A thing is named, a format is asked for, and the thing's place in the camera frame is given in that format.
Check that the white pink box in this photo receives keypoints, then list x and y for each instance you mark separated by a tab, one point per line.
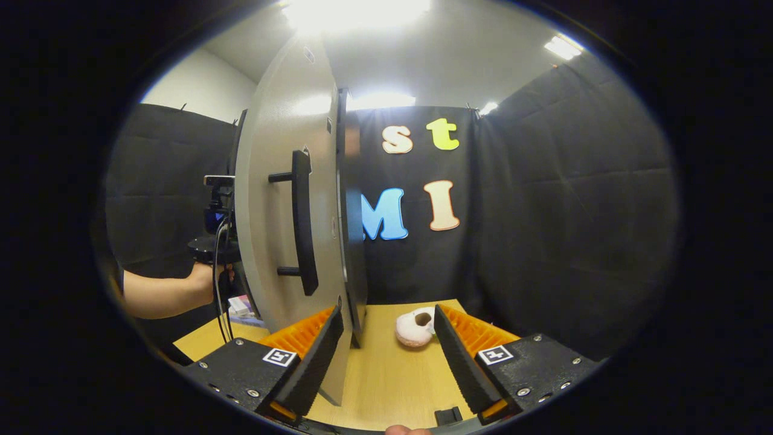
241	305

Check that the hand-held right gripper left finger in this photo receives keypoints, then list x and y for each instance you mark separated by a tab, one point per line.
314	368

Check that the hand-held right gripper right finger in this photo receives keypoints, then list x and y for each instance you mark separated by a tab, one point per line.
462	368

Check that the grey cabinet door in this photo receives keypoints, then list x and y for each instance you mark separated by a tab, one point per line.
266	241

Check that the ceiling light panel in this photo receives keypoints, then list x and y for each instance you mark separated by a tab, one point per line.
488	109
564	47
380	101
356	15

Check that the black backdrop cloth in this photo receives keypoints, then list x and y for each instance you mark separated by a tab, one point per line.
574	211

